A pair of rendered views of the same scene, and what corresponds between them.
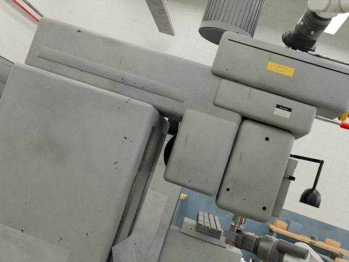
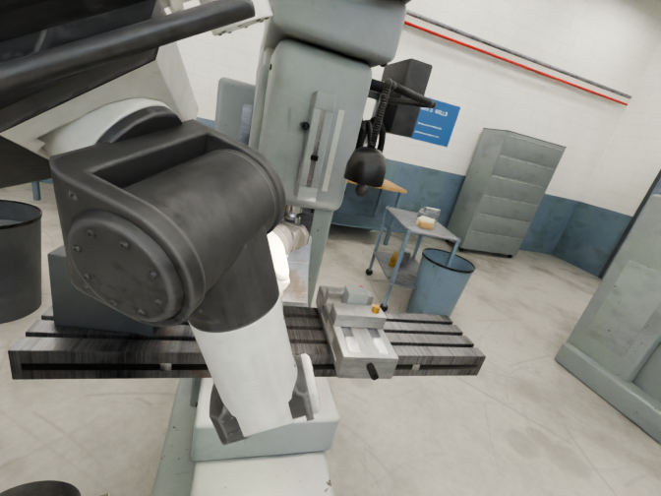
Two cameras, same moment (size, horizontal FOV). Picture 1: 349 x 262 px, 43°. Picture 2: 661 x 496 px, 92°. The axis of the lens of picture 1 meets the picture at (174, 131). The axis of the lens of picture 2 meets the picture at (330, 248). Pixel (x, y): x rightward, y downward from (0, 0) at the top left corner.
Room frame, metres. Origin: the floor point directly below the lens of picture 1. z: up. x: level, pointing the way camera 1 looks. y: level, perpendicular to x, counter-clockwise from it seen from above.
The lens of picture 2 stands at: (1.29, -1.06, 1.50)
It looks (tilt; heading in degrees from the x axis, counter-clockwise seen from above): 20 degrees down; 63
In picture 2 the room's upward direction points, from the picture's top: 14 degrees clockwise
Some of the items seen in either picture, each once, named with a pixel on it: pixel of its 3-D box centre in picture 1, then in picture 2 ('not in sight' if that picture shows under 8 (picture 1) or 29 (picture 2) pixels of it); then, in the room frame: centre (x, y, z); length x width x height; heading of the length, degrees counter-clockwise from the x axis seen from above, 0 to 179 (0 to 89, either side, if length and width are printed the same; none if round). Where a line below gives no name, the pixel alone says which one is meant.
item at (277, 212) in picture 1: (282, 187); (314, 149); (1.53, -0.42, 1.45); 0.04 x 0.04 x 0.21; 82
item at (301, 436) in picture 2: not in sight; (264, 364); (1.54, -0.31, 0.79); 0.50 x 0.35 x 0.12; 82
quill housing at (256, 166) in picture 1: (253, 170); (307, 132); (1.54, -0.31, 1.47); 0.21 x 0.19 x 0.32; 172
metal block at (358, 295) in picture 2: not in sight; (354, 298); (1.77, -0.34, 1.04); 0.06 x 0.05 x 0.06; 170
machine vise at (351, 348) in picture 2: not in sight; (352, 320); (1.77, -0.37, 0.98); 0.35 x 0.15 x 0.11; 80
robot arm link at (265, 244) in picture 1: (257, 246); (276, 239); (1.49, -0.39, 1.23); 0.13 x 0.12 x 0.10; 147
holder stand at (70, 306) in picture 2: not in sight; (116, 282); (1.15, -0.24, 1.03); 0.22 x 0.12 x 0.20; 165
